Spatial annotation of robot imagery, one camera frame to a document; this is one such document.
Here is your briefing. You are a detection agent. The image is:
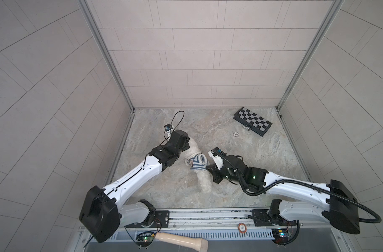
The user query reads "blue white striped sweater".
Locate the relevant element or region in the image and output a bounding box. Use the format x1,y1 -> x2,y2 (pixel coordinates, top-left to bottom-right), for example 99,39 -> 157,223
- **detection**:
186,153 -> 208,171

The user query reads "white teddy bear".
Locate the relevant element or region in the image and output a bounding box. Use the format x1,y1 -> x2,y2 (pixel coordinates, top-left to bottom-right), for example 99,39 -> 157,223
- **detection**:
182,138 -> 214,193

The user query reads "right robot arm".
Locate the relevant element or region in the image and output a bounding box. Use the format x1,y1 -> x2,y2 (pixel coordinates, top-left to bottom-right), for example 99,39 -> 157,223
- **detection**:
207,155 -> 360,235

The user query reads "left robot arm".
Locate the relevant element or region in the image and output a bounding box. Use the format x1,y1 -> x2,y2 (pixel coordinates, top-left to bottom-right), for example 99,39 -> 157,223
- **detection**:
79,130 -> 190,243

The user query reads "black white checkerboard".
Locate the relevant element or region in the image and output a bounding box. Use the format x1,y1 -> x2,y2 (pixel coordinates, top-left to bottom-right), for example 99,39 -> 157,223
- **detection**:
233,107 -> 272,136

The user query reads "red round sticker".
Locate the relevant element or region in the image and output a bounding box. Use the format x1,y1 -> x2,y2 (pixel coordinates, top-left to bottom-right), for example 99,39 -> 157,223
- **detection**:
237,223 -> 247,234

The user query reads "right circuit board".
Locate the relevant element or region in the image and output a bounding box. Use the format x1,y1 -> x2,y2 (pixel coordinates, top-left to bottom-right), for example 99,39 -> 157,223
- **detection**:
271,229 -> 290,244

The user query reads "circuit board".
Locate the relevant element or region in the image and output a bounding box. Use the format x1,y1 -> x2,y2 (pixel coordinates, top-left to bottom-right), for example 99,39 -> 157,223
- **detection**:
271,229 -> 290,244
136,232 -> 155,247

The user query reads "left circuit board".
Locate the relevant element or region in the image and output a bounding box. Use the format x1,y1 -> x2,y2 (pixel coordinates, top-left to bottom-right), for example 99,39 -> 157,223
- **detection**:
136,232 -> 155,247

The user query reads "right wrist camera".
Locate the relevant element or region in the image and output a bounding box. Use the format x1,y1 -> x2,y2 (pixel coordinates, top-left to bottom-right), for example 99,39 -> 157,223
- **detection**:
208,147 -> 224,170

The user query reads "aluminium mounting rail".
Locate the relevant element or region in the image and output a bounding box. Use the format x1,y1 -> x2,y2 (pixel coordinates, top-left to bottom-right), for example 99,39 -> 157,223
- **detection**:
79,206 -> 342,234

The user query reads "beige cylindrical handle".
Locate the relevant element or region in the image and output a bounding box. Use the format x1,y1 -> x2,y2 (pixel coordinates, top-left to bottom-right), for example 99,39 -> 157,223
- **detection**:
155,232 -> 208,252

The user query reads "black corrugated cable conduit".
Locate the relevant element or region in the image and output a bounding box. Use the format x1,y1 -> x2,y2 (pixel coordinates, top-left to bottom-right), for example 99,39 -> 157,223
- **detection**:
216,151 -> 382,224

